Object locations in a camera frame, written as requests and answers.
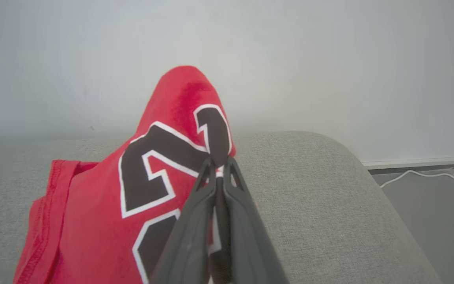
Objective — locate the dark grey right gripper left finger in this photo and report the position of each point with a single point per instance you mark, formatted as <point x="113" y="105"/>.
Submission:
<point x="191" y="236"/>

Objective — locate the grey fabric sofa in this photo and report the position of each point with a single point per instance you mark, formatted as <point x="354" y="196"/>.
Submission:
<point x="329" y="217"/>

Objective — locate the white baseboard strip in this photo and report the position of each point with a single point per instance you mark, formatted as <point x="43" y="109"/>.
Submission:
<point x="420" y="163"/>

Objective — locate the red jersey with big 23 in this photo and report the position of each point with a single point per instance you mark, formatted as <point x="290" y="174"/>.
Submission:
<point x="93" y="221"/>

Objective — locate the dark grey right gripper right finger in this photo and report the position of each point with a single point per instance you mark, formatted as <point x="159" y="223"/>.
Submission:
<point x="246" y="244"/>

